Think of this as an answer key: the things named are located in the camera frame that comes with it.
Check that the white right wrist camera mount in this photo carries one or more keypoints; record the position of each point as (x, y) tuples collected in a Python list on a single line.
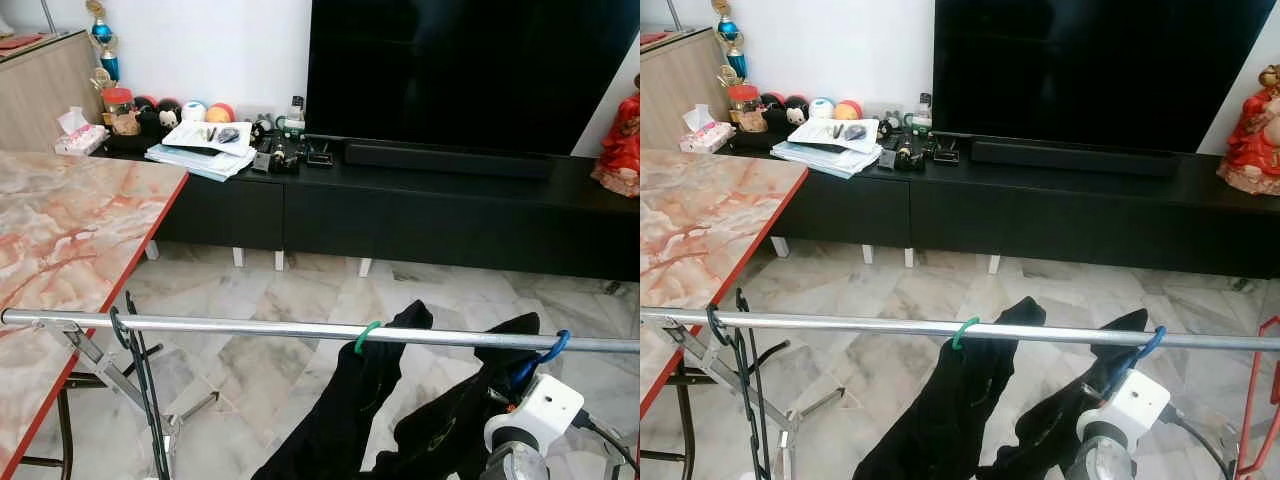
[(535, 410), (1130, 405)]

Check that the white teal plush ball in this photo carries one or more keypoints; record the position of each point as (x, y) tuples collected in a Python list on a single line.
[(194, 110), (822, 107)]

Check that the red lidded clear jar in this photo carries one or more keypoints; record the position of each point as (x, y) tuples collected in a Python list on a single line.
[(120, 110), (745, 108)]

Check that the red plastic hanger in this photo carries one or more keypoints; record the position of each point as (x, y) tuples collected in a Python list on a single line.
[(1250, 420)]

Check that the plain black shirt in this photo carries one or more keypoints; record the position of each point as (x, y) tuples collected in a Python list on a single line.
[(1040, 430), (450, 420)]

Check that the red seated deity statue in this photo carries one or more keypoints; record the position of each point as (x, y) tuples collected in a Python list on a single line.
[(622, 140), (1255, 140)]

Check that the pink tissue box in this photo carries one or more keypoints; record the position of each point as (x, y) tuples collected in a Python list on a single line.
[(708, 135), (82, 138)]

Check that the light wood sideboard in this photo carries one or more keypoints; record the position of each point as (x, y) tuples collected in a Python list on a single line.
[(680, 95), (50, 95)]

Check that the silver metal clothes rack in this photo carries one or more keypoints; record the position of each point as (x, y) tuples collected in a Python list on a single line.
[(860, 325), (250, 328)]

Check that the orange plush ball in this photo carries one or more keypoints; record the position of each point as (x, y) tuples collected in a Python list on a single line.
[(220, 112), (848, 109)]

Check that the black soundbar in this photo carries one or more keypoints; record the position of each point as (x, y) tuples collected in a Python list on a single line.
[(1075, 158), (450, 160)]

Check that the blue gold trophy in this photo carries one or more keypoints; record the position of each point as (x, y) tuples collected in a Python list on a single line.
[(732, 45), (103, 45)]

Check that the marble pattern folding table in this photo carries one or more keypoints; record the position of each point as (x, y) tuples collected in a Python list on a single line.
[(70, 230), (700, 220)]

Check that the blue plastic hanger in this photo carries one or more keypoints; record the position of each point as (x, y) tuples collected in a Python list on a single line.
[(1140, 355), (545, 355)]

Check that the red flat tray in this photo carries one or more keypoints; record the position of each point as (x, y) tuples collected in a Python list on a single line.
[(650, 38), (20, 42)]

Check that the black flat television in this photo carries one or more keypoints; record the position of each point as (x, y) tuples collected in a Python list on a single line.
[(1090, 70), (460, 70)]

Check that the black gold desk ornament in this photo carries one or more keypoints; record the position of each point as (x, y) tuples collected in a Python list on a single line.
[(910, 152), (284, 155)]

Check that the black low television console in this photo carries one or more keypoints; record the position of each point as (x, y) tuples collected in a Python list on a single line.
[(1030, 220), (400, 225)]

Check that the black white plush toy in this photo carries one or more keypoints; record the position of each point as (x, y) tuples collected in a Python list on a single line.
[(168, 112), (796, 110)]

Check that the clear plastic bottle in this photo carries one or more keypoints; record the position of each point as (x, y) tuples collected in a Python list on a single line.
[(922, 113), (295, 115)]

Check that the stack of white papers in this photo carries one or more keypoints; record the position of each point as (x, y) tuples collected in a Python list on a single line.
[(825, 148), (200, 150)]

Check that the green plastic hanger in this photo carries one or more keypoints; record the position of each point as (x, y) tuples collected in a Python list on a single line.
[(963, 332), (366, 335)]

